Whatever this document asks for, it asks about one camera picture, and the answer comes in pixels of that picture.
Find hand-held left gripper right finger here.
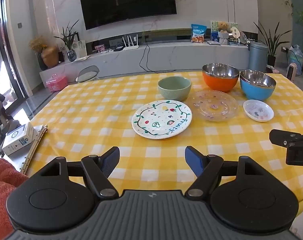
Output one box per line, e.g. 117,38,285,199
185,145,265,199

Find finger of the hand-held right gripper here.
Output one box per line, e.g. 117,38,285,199
269,129,303,147

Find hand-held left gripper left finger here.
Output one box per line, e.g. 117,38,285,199
40,147,120,201

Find blue steel-lined bowl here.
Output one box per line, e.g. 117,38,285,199
240,69,277,102

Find small white printed dish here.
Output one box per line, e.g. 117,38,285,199
243,99,275,123

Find white fruit-print plate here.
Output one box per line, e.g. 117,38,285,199
131,100,193,140

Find pink space heater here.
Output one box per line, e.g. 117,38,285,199
286,63,297,82

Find yellow checked tablecloth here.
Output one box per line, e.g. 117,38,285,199
20,70,303,214

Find clear glass plate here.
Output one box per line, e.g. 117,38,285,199
188,90,239,122

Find blue plastic bag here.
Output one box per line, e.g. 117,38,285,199
287,44,303,76

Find green ceramic bowl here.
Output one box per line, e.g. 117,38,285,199
158,76,192,102

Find orange steel-lined bowl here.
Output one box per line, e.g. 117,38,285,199
202,63,240,93

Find grey trash can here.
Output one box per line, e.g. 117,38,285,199
248,40,269,73

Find potted green plant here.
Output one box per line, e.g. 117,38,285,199
253,21,292,67

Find pink storage box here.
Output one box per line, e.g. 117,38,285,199
46,74,68,92

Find white cardboard box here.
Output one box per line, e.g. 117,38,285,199
2,122,35,156

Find white marble TV cabinet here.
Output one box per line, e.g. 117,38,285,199
39,39,252,87

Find green plant in blue vase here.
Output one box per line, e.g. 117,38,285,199
54,20,80,62

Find orange towel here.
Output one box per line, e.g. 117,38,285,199
0,158,30,240

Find white router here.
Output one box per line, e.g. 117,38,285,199
121,34,139,51

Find brown round vase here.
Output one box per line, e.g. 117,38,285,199
41,46,59,68

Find brown teddy bear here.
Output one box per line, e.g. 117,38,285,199
217,22,230,34

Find green picture board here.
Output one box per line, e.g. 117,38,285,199
210,20,238,42

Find blue snack bag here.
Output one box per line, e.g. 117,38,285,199
190,24,207,44

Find dried yellow flowers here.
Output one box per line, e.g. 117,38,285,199
29,35,48,54

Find glass sliding door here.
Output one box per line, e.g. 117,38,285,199
0,0,30,110

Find ring binder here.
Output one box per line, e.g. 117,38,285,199
6,125,49,175

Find black cable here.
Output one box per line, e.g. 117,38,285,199
139,42,162,74

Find white photo frame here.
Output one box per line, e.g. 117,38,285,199
72,40,87,59

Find black wall television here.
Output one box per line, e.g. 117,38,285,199
78,0,178,31

